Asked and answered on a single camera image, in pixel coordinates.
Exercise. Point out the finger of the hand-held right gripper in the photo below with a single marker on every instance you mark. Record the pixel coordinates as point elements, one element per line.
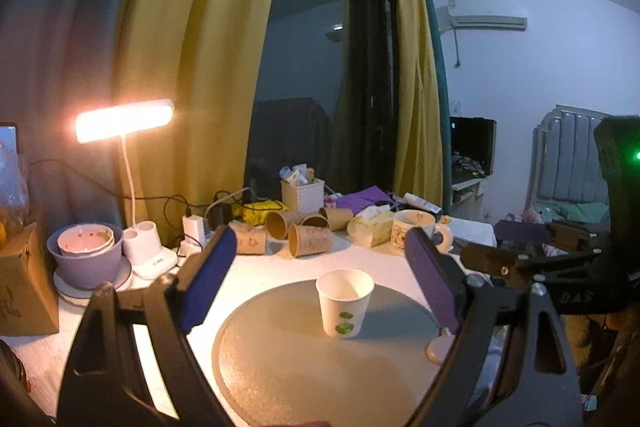
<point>505,264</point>
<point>525,233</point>

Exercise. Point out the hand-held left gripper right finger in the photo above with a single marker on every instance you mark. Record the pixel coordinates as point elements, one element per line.
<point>432,279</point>

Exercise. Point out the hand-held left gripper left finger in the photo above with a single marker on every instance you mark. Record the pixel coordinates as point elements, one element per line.
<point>210,279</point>

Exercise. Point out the white paper cup green print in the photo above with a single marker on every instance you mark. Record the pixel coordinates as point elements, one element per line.
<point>345,309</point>

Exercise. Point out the brown paper cup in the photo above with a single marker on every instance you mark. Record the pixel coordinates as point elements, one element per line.
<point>310,241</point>
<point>280,224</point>
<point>315,221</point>
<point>337,217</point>
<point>249,241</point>

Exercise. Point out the green bedding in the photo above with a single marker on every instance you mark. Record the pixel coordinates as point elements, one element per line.
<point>570,211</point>

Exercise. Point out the white charger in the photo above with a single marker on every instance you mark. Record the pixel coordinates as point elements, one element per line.
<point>194,229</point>

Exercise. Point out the white printed mug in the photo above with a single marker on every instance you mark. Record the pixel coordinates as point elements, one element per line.
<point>407,232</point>

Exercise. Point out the white cabinet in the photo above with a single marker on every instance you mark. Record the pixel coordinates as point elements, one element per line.
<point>467,197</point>

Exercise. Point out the small white disc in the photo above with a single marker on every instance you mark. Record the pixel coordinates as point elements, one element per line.
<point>437,351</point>

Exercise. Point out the yellow tissue pack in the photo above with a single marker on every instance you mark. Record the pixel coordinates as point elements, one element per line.
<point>372,227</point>

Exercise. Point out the yellow bag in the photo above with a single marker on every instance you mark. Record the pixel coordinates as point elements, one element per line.
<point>262,212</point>

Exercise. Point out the grey padded headboard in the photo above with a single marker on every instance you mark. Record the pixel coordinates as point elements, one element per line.
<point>565,157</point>

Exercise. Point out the white plate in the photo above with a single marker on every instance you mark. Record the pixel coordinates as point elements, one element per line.
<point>122,277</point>

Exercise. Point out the grey round mat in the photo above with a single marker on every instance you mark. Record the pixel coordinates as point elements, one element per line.
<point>280,357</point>

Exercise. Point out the purple cloth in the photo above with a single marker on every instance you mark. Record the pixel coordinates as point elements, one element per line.
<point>365,199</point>

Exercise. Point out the black monitor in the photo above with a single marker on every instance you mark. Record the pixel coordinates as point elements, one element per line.
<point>472,142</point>

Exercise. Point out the white woven basket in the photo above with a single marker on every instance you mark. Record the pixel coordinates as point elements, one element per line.
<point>303,197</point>

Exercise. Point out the purple bowl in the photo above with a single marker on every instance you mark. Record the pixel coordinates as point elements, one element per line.
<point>85,272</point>

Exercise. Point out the white bowl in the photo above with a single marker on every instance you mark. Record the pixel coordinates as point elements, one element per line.
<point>82,242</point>

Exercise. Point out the white desk lamp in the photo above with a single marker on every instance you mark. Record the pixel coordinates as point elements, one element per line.
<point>125,119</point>

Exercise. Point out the narrow teal curtain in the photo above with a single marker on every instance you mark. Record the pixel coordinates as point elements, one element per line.
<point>440,72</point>

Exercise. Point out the cardboard box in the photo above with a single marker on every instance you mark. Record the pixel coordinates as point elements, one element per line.
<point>22,287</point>

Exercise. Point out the narrow yellow curtain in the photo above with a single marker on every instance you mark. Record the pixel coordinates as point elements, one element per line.
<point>412,82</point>

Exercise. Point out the white air conditioner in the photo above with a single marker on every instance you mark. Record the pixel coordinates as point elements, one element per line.
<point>485,21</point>

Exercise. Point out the glass bottle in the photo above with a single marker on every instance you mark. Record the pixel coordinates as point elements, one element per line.
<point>11,192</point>

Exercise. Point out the wide yellow curtain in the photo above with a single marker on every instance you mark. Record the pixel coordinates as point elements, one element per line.
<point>200,57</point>

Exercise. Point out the wide teal curtain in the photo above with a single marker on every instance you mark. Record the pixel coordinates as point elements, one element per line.
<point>65,7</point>

